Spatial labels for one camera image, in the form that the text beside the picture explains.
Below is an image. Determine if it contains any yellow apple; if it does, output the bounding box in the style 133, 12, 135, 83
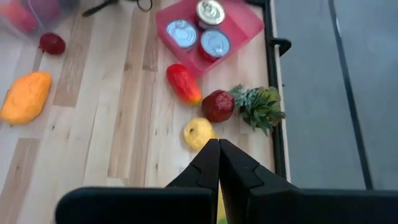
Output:
182, 117, 216, 152

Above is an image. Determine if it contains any clear plastic container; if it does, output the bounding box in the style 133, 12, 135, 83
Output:
0, 0, 80, 43

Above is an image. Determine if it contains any red-label tuna can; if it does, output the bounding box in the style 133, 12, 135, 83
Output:
197, 28, 232, 63

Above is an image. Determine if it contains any red pepper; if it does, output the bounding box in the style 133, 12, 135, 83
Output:
165, 63, 203, 107

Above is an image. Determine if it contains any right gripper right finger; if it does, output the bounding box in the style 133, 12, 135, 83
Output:
219, 138, 398, 224

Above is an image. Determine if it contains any glossy dark red apple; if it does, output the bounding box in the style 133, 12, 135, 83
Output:
201, 89, 236, 124

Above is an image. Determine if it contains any dark maroon round fruit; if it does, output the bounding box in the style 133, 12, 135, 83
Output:
29, 0, 63, 23

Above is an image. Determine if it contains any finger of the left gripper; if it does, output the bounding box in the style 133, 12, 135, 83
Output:
81, 0, 119, 17

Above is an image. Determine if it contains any silver-lid tuna can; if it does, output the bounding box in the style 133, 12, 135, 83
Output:
164, 18, 200, 52

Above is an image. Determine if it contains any orange yellow mango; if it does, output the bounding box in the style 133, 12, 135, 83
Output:
0, 71, 53, 126

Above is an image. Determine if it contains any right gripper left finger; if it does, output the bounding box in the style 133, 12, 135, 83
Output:
55, 138, 221, 224

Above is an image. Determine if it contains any small dark red fruit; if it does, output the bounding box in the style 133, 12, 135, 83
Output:
39, 32, 67, 57

